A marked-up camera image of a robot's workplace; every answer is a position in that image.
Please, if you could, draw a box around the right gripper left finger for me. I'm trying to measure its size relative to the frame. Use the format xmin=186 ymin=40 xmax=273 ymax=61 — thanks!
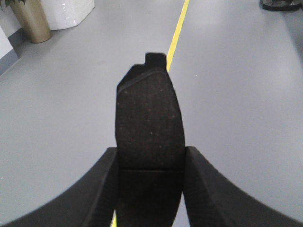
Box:
xmin=6 ymin=148 xmax=118 ymax=227

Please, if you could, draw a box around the white bag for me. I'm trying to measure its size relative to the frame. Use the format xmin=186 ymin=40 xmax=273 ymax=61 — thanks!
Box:
xmin=41 ymin=0 xmax=95 ymax=30

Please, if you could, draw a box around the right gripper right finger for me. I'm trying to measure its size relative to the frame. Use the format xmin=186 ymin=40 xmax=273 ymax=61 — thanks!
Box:
xmin=183 ymin=147 xmax=303 ymax=227

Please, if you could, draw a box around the gold cylindrical bin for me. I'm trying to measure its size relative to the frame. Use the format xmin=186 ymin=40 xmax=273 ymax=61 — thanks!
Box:
xmin=9 ymin=0 xmax=52 ymax=44

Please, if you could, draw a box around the grey brake pad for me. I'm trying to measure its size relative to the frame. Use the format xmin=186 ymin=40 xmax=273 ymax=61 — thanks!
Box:
xmin=115 ymin=52 xmax=186 ymax=227

